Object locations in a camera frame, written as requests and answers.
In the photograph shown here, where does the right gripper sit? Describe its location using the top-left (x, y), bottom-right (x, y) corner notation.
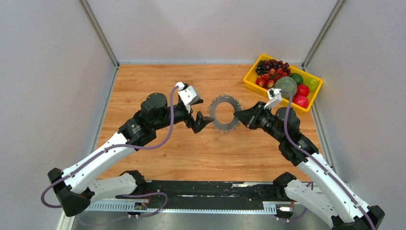
top-left (233, 101), bottom-right (284, 143)

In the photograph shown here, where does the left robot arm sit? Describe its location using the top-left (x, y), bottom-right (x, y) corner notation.
top-left (41, 92), bottom-right (214, 217)

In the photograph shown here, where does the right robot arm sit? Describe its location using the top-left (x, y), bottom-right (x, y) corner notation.
top-left (234, 102), bottom-right (385, 230)

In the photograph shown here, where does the red cherry cluster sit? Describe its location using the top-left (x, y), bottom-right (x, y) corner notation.
top-left (255, 68), bottom-right (290, 89)

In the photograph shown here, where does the yellow plastic tray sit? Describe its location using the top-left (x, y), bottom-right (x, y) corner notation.
top-left (243, 54), bottom-right (323, 114)

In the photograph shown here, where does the green netted melon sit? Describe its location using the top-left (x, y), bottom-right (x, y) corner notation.
top-left (273, 76), bottom-right (298, 100)

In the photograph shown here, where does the dark grape bunch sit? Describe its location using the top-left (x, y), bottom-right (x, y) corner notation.
top-left (255, 58), bottom-right (291, 76)

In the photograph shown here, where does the red pomegranate fruit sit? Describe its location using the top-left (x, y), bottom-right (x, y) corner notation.
top-left (293, 95), bottom-right (309, 109)

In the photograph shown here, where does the red apple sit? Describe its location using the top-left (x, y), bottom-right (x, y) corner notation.
top-left (296, 84), bottom-right (310, 97)

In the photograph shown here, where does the dark green lime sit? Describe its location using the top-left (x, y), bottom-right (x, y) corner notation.
top-left (290, 73), bottom-right (304, 85)

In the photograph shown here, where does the light green apple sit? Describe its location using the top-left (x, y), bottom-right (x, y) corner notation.
top-left (304, 78), bottom-right (319, 92)

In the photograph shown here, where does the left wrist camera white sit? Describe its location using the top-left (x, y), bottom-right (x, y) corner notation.
top-left (175, 82), bottom-right (201, 114)

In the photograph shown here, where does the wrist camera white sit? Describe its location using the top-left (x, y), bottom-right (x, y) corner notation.
top-left (175, 82), bottom-right (201, 114)
top-left (264, 88), bottom-right (282, 110)

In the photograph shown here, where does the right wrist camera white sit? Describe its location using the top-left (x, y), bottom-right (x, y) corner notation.
top-left (264, 88), bottom-right (282, 110)

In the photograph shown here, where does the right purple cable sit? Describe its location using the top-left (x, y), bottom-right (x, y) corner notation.
top-left (279, 90), bottom-right (376, 230)

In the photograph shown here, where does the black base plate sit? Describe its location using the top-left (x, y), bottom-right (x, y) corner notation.
top-left (132, 180), bottom-right (292, 210)

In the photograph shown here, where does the aluminium frame rail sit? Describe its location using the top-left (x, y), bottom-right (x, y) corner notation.
top-left (65, 178), bottom-right (318, 230)

